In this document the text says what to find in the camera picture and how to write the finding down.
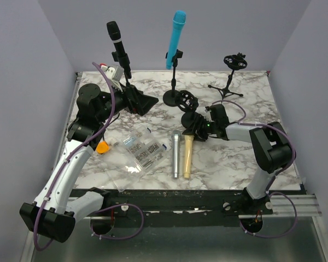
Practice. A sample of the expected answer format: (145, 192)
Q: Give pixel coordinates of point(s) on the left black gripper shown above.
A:
(135, 102)

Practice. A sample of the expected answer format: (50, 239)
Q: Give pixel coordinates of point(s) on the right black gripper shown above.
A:
(199, 135)

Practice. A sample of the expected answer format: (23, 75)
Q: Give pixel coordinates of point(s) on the cream microphone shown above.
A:
(188, 155)

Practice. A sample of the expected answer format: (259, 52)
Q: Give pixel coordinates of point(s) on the silver microphone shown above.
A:
(175, 153)

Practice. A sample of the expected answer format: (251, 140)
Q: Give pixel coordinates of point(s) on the black round-base stand with clip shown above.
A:
(169, 96)

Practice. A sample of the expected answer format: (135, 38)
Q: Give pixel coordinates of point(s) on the black shock-mount mic stand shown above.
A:
(188, 104)

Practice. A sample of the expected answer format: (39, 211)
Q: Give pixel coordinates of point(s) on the black tripod shock-mount stand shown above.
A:
(235, 63)

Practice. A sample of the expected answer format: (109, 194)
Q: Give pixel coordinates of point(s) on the blue microphone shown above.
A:
(179, 21)

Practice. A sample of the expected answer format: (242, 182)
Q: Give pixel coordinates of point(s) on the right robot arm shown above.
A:
(273, 151)

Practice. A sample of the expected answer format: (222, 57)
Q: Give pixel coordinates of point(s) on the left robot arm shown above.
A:
(51, 214)

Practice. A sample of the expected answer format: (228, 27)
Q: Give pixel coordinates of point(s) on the black round-base mic stand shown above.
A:
(127, 79)

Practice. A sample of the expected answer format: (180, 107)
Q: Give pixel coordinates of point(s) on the black microphone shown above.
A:
(120, 54)

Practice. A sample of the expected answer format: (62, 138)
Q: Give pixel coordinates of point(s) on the clear plastic screw box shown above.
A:
(132, 157)

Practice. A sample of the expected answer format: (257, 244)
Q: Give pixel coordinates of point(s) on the orange plastic piece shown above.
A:
(102, 147)

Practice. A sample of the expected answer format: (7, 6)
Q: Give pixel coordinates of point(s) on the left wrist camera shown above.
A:
(114, 73)

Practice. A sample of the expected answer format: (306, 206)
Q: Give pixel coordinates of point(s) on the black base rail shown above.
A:
(180, 208)

